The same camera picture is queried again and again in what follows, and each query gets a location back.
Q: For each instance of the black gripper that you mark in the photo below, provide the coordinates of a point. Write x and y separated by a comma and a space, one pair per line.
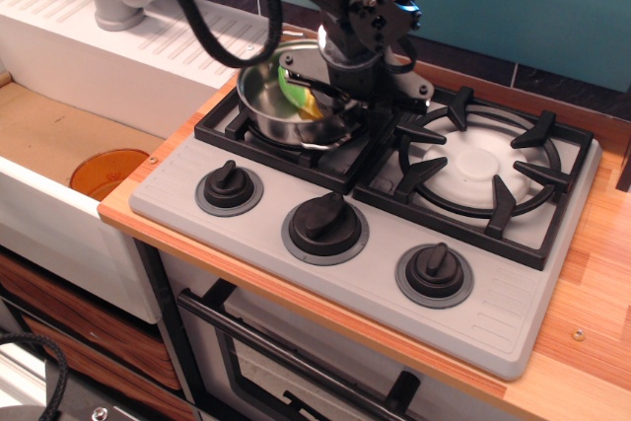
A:
365, 78

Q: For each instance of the yellow green toy corncob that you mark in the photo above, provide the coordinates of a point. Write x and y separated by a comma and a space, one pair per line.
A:
301, 98

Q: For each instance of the small steel pot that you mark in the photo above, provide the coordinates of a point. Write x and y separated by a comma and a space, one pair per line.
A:
277, 120

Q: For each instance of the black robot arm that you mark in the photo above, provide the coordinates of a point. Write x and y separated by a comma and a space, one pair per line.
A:
375, 25

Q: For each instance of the black middle stove knob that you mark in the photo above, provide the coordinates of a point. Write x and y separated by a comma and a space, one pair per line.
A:
325, 231

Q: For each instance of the black stove knob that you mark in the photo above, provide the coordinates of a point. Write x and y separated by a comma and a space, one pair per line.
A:
325, 231
229, 191
434, 276

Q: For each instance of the grey toy stove top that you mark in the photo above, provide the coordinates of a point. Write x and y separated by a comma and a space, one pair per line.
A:
494, 329

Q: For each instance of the black left stove knob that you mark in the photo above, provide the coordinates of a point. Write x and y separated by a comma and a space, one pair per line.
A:
229, 191

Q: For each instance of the black right stove knob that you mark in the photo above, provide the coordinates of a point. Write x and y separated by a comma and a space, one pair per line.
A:
434, 276

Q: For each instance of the black left burner grate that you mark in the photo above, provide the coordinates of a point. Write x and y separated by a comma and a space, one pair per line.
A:
228, 127

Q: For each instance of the black burner grate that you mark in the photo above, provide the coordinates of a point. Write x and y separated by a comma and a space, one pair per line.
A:
228, 127
505, 181

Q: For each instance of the black right burner grate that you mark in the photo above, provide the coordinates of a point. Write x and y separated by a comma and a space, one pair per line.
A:
505, 181

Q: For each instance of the orange plastic plate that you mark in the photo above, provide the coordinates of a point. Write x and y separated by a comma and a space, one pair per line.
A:
99, 175

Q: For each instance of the toy oven door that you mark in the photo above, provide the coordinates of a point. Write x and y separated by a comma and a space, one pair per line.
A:
272, 364

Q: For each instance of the white toy sink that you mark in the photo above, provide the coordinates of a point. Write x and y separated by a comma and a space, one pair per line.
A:
70, 90

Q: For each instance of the wooden drawer fronts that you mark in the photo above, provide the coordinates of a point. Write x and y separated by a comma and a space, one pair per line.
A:
119, 353

